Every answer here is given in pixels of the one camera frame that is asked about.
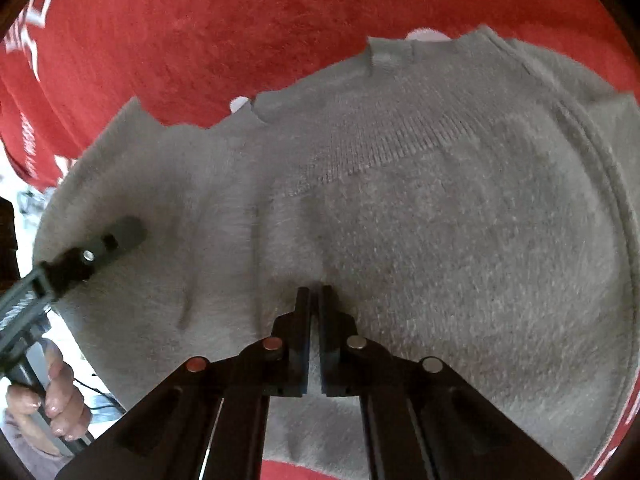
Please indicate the red printed blanket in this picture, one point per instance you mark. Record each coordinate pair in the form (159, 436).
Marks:
(200, 35)

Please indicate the grey knit sweater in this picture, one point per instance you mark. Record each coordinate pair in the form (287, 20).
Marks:
(425, 220)

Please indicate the person's left hand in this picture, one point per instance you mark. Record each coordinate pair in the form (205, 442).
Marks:
(62, 400)

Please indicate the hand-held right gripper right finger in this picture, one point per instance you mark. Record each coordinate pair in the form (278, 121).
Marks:
(327, 310)

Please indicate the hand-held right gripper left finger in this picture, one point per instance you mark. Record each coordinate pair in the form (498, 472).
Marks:
(302, 310)

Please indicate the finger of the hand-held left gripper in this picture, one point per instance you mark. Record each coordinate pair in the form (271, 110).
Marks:
(125, 232)

